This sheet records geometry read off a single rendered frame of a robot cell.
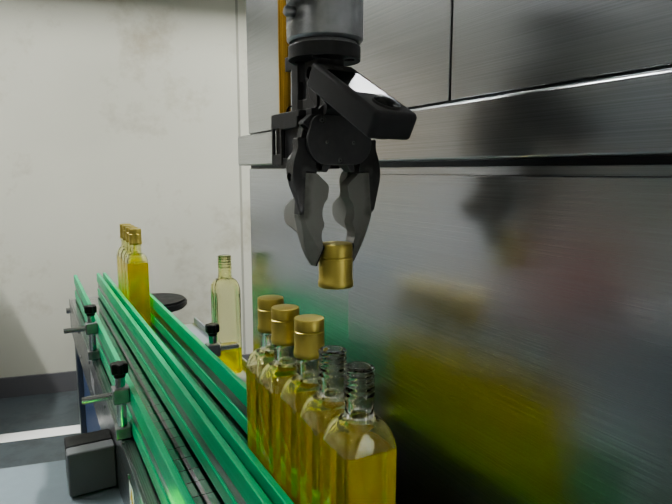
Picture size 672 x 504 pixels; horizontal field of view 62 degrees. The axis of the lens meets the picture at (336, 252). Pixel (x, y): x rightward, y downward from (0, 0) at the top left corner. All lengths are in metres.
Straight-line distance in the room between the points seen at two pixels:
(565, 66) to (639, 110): 0.10
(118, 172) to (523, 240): 3.24
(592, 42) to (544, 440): 0.34
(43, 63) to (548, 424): 3.46
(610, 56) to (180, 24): 3.34
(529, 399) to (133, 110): 3.29
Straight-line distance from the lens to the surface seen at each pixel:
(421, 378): 0.68
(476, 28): 0.64
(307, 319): 0.63
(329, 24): 0.56
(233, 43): 3.74
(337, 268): 0.55
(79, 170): 3.65
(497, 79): 0.61
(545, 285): 0.52
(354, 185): 0.56
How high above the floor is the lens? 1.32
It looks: 8 degrees down
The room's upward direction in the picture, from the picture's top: straight up
